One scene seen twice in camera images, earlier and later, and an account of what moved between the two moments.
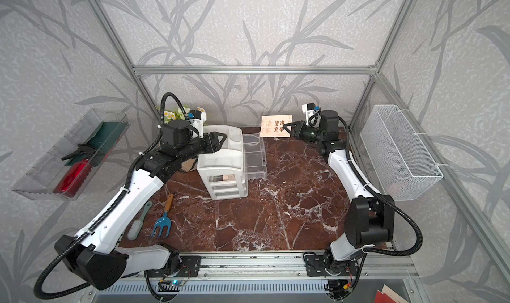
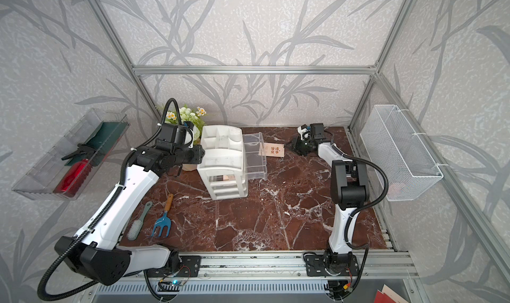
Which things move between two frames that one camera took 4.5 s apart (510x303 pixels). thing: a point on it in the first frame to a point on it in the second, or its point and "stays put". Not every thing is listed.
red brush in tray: (74, 179) stays put
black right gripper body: (312, 134) to (302, 147)
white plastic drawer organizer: (224, 171) stays put
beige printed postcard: (272, 125) to (273, 149)
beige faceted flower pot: (190, 165) stays put
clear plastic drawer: (255, 163) stays put
